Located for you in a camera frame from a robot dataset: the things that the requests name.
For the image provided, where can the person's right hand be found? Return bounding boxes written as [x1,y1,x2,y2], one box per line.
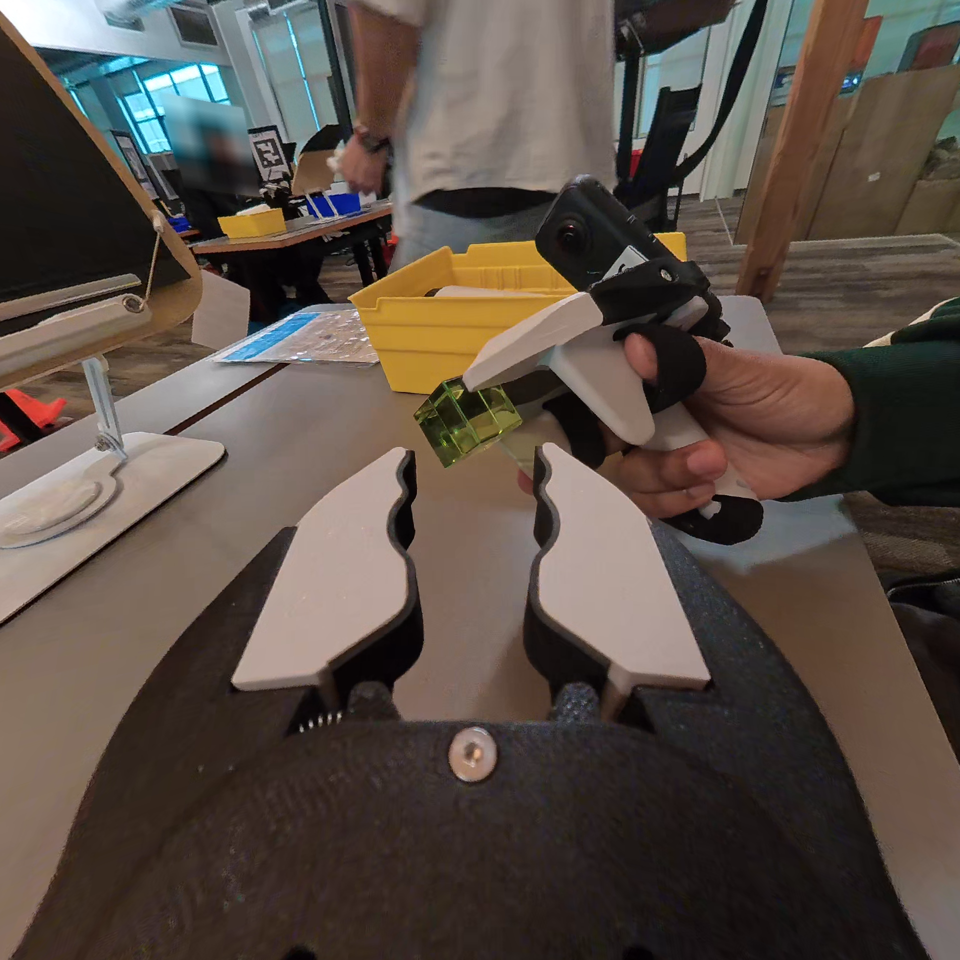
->
[517,333,856,522]

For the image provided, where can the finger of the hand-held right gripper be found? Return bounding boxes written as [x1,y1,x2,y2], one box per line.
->
[513,373,575,421]
[461,291,606,393]

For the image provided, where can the wooden-top work table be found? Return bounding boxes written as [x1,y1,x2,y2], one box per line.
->
[191,202,395,301]

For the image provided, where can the orange plastic part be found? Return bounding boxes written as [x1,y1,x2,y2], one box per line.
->
[0,390,69,451]

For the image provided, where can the green transparent cube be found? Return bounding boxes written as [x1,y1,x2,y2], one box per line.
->
[414,378,524,468]

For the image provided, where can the yellow plastic bin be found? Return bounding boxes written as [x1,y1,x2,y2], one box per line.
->
[348,231,687,395]
[217,207,288,240]

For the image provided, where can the wooden support post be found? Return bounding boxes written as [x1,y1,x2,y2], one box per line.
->
[735,0,871,301]

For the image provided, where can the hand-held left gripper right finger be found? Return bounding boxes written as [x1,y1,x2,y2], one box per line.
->
[522,441,712,723]

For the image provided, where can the black board on white stand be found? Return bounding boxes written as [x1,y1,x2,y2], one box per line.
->
[0,15,226,624]

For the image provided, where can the grey desk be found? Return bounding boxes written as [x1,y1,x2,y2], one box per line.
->
[0,296,960,960]

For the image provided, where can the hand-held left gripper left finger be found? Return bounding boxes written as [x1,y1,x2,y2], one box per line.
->
[231,446,427,717]

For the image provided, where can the printed paper sheet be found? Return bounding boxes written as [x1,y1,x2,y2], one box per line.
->
[212,307,381,367]

